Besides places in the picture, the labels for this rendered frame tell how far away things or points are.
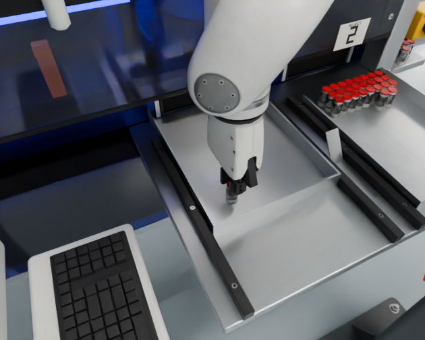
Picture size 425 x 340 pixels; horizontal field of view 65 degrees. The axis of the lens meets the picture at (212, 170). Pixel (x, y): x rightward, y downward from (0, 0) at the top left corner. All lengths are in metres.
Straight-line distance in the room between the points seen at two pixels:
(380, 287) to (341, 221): 1.03
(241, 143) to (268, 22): 0.20
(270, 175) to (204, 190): 0.13
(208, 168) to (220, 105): 0.35
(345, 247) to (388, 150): 0.27
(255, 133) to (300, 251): 0.23
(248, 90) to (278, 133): 0.44
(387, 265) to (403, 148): 0.97
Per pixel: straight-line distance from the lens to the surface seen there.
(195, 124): 0.77
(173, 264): 1.17
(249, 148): 0.46
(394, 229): 0.64
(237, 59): 0.30
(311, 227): 0.61
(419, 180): 0.76
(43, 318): 0.66
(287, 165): 0.69
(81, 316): 0.61
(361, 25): 0.88
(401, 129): 0.86
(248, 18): 0.29
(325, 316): 1.52
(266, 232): 0.59
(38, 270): 0.71
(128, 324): 0.59
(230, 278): 0.52
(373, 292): 1.63
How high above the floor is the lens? 1.38
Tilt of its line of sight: 48 degrees down
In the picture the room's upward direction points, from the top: straight up
